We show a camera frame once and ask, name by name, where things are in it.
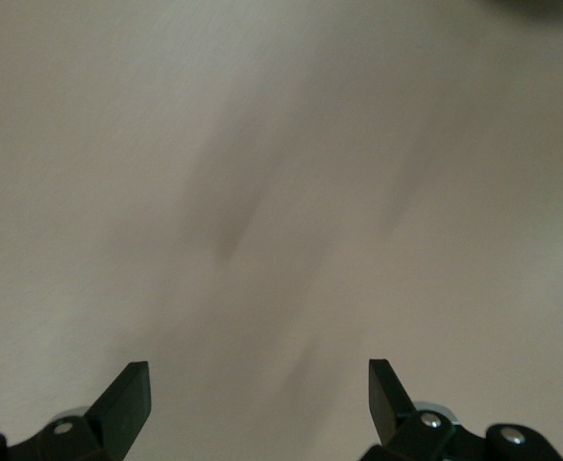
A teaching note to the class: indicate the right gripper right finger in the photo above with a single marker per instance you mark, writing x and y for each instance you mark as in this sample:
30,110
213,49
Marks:
382,398

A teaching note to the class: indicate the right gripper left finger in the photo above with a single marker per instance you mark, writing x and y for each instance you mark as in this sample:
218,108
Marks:
128,403

